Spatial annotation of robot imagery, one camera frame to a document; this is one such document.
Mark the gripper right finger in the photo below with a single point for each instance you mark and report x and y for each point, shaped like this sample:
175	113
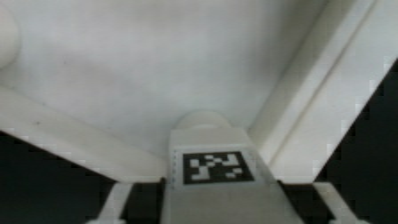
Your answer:
319	204

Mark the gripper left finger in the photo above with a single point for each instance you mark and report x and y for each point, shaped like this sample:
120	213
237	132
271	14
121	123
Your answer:
132	206

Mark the white table leg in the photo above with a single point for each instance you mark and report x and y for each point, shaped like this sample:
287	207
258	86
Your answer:
223	190

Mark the white square table top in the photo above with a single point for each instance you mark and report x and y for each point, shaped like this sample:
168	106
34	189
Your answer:
114	64

